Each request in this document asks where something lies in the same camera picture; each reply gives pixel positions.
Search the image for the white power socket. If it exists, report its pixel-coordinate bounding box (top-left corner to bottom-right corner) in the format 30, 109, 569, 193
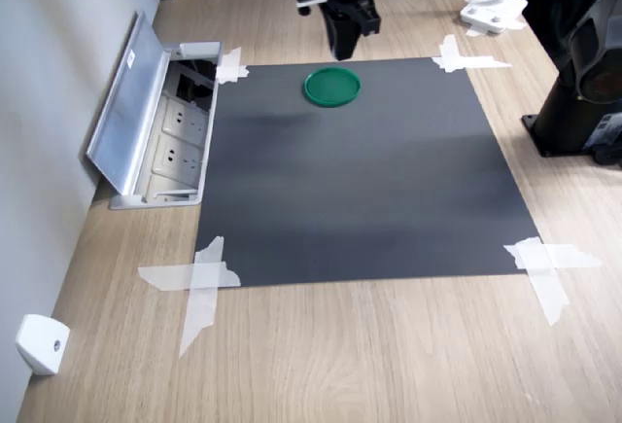
151, 134, 203, 177
159, 95, 206, 136

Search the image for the round green lid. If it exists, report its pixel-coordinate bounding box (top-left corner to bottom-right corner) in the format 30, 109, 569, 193
303, 66, 363, 109

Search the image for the grey cable duct frame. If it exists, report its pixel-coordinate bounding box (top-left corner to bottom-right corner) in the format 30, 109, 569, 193
109, 41, 225, 210

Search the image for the silver cable duct lid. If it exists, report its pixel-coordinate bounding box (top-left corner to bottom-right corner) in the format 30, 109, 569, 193
86, 10, 172, 196

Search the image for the dark grey table mat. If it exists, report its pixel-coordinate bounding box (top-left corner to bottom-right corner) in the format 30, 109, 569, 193
193, 56, 541, 289

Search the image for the grey partition panel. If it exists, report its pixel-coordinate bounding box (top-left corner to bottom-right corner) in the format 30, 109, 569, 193
0, 0, 164, 423

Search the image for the small white table bracket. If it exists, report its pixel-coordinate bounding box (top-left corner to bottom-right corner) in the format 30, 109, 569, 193
14, 313, 71, 377

